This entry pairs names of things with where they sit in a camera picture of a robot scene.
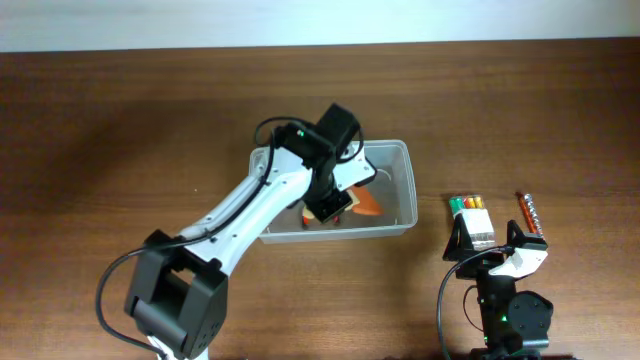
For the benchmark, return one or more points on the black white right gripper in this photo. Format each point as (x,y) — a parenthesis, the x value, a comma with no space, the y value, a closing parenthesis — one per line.
(480,266)

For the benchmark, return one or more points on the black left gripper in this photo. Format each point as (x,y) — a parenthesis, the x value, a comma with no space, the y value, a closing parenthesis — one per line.
(331,206)

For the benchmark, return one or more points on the red handled cutting pliers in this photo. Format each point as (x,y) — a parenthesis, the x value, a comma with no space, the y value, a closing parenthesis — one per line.
(307,222)

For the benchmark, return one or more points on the orange scraper wooden handle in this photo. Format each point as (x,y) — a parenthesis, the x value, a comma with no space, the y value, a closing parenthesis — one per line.
(363,203)

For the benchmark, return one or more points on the clear plastic storage box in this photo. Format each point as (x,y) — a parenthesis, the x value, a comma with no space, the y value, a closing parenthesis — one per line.
(393,189)

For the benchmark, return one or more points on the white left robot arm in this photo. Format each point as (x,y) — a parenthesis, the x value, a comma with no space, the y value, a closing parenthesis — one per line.
(179,290)

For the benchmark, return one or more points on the pack of AA batteries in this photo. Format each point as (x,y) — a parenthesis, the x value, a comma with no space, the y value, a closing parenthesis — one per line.
(476,220)

